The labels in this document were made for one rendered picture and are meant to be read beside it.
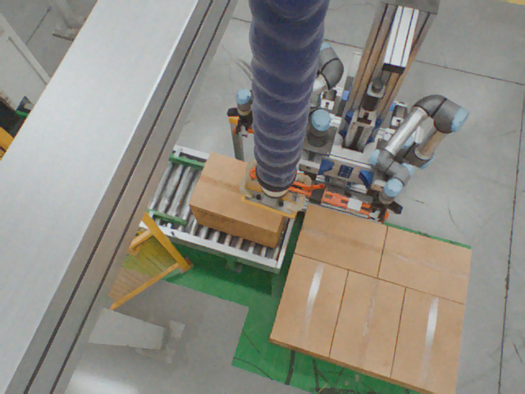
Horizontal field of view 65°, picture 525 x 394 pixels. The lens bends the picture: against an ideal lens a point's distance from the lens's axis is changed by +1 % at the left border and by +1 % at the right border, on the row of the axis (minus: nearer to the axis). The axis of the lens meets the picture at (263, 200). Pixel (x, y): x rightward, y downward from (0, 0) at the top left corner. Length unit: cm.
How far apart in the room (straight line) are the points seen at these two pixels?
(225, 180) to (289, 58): 148
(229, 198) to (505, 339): 244
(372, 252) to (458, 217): 117
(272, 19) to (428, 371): 240
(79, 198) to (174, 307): 312
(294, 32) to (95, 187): 94
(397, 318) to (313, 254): 69
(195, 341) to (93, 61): 308
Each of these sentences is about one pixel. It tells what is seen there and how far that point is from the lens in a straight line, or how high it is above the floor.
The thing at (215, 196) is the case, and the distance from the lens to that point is 263.
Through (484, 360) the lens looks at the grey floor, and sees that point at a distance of 376.
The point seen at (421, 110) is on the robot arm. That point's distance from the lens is 220.
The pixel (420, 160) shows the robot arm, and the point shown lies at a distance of 253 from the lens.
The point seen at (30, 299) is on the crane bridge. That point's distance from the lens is 36.
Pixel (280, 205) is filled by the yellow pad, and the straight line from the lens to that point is 236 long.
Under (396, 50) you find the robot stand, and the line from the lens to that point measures 187.
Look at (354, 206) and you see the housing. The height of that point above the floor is 126.
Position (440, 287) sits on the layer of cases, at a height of 54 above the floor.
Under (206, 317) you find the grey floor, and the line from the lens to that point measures 341.
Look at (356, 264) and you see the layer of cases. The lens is 296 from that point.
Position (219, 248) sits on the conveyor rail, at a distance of 288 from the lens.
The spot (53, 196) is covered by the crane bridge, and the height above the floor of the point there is 305.
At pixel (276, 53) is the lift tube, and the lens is 129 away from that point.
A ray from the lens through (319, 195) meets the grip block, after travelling 229.
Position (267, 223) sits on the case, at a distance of 254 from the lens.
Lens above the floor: 336
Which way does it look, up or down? 68 degrees down
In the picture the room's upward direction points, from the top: 1 degrees counter-clockwise
